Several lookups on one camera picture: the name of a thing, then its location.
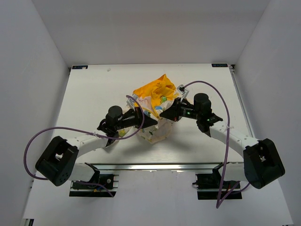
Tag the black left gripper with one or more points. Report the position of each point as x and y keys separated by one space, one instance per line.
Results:
x=138 y=115

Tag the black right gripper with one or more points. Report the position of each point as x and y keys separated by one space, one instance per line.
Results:
x=173 y=112

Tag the cream dinosaur print baby jacket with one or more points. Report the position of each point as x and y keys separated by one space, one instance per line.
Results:
x=154 y=98

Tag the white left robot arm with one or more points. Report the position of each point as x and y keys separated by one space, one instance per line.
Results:
x=58 y=161

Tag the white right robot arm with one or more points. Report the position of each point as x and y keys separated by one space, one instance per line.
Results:
x=261 y=162

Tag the blue right corner label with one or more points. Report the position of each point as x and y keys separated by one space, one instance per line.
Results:
x=219 y=65

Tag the blue corner label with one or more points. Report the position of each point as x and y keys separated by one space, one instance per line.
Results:
x=219 y=65
x=79 y=67

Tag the blue left corner label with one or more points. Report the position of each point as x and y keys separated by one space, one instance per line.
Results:
x=79 y=67

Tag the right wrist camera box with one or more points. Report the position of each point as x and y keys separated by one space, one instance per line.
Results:
x=183 y=91

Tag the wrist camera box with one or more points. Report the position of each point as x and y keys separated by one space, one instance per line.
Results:
x=132 y=101
x=183 y=91

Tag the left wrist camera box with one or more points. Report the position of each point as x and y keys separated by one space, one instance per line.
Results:
x=132 y=101

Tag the aluminium front table rail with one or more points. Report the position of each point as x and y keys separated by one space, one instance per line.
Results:
x=161 y=166

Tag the aluminium right side rail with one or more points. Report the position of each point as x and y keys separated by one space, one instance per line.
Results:
x=241 y=102

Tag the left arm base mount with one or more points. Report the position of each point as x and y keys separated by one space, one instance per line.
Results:
x=103 y=186

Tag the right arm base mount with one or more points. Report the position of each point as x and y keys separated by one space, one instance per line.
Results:
x=207 y=188

